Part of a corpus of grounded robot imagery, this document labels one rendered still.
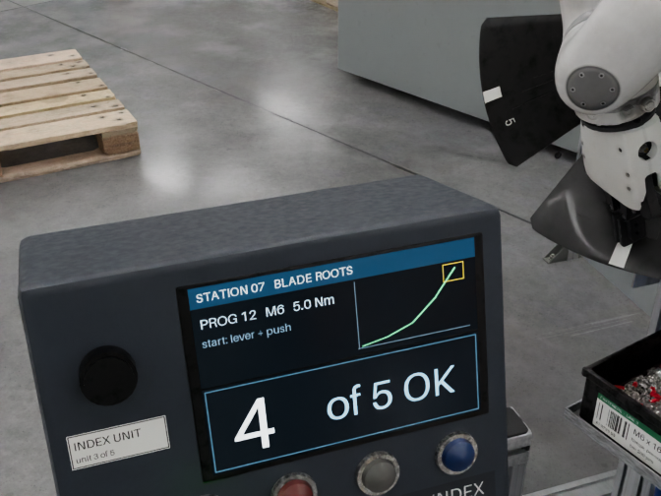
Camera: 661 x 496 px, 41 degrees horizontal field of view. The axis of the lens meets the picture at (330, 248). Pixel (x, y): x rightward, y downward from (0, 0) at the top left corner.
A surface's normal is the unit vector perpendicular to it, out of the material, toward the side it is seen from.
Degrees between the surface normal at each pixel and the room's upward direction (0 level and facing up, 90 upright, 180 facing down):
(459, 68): 90
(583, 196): 47
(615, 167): 108
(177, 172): 0
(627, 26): 86
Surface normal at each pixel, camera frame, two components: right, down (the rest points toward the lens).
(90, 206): 0.00, -0.86
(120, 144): 0.46, 0.42
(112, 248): -0.08, -0.95
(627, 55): -0.31, 0.62
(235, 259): 0.26, -0.14
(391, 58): -0.72, 0.36
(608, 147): -0.87, 0.45
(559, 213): -0.45, -0.25
